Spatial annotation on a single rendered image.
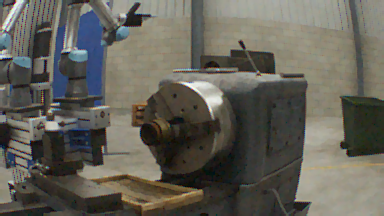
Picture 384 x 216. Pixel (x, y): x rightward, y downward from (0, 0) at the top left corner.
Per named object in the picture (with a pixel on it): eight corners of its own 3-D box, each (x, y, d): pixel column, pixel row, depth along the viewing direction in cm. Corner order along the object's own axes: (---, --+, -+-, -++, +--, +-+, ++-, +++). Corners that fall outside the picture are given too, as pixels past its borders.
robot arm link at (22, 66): (23, 84, 169) (25, 54, 167) (6, 85, 170) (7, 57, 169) (32, 82, 181) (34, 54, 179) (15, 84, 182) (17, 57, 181)
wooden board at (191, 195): (127, 181, 181) (126, 172, 181) (203, 199, 159) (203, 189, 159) (77, 189, 158) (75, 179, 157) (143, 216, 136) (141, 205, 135)
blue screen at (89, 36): (41, 121, 999) (45, 28, 976) (65, 120, 1041) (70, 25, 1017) (84, 155, 649) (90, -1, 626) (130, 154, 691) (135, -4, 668)
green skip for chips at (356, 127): (337, 145, 695) (339, 95, 686) (372, 142, 682) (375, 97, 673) (348, 160, 563) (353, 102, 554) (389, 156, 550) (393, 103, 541)
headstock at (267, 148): (234, 151, 252) (235, 71, 248) (307, 155, 222) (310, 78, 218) (153, 171, 205) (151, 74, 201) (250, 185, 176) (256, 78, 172)
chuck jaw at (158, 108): (173, 125, 180) (156, 97, 183) (182, 117, 177) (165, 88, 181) (151, 128, 171) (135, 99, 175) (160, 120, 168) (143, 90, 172)
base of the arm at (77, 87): (59, 97, 217) (60, 78, 216) (75, 95, 230) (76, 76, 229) (76, 98, 210) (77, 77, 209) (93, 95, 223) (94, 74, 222)
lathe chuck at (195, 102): (157, 159, 194) (162, 76, 189) (225, 177, 175) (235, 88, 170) (141, 162, 187) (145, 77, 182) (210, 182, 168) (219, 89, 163)
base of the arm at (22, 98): (5, 106, 173) (5, 85, 172) (22, 103, 187) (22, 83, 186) (18, 107, 166) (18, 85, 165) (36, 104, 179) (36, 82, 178)
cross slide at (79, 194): (53, 173, 153) (51, 162, 153) (124, 205, 127) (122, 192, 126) (26, 177, 140) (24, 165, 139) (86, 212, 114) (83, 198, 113)
